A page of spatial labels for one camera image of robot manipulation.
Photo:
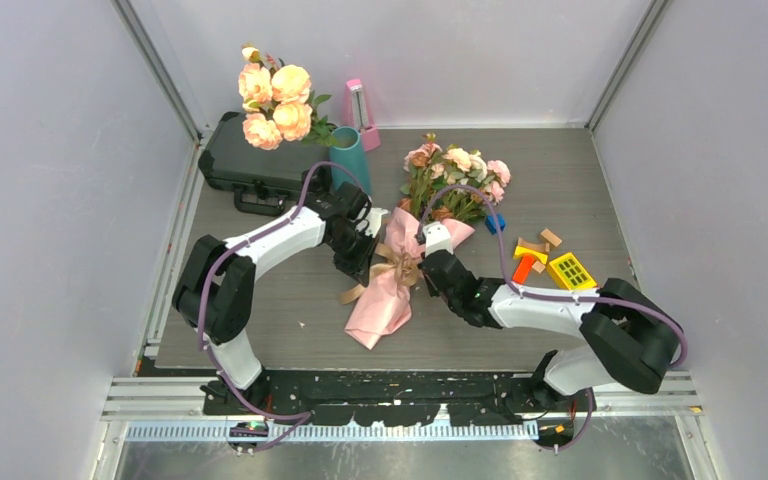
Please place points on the wooden cube block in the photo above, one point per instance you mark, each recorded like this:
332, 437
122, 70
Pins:
539, 266

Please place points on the small blue brick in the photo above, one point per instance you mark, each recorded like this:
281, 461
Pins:
495, 223

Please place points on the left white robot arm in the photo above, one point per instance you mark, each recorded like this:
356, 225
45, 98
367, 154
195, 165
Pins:
214, 293

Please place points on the pink flower bouquet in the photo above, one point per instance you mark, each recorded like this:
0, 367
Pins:
450, 185

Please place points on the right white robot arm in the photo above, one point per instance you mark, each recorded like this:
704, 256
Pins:
626, 338

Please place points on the black carrying case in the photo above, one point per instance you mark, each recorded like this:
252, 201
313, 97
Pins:
262, 182

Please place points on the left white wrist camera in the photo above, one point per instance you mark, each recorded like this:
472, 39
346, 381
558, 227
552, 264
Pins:
370, 222

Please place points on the teal vase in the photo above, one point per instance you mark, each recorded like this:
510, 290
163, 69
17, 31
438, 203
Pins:
348, 152

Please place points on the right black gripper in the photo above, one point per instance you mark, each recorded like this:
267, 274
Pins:
431, 289

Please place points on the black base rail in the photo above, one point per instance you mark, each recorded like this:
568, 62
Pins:
391, 398

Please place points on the orange rectangular block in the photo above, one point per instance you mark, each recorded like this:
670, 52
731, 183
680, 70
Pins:
523, 269

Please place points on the wooden rectangular block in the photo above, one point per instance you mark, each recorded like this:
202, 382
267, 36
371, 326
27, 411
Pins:
552, 240

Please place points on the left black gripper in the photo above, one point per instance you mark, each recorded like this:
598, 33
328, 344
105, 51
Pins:
359, 267

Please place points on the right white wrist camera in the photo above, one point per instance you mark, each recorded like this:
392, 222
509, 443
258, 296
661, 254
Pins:
437, 237

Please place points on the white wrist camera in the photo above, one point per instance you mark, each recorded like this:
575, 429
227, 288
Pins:
437, 237
370, 222

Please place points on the pink metronome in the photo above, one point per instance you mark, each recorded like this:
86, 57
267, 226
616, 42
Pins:
356, 114

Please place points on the wooden arch block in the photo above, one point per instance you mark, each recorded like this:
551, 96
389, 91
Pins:
538, 247

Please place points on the peach artificial roses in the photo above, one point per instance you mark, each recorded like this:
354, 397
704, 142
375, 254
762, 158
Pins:
280, 104

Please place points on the tan ribbon bow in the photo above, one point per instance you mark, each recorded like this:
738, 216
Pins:
405, 269

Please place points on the yellow arch block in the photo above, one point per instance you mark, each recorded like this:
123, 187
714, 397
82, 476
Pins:
539, 256

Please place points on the yellow window block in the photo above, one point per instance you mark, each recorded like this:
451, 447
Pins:
569, 274

